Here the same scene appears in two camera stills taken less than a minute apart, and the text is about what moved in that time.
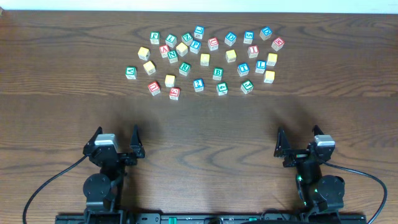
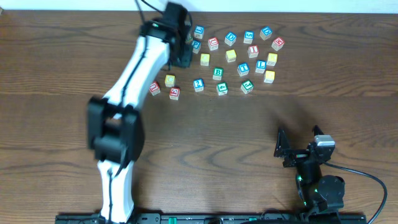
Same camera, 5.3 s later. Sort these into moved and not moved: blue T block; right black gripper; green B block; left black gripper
Moved: left black gripper
Not moved: right black gripper; blue T block; green B block
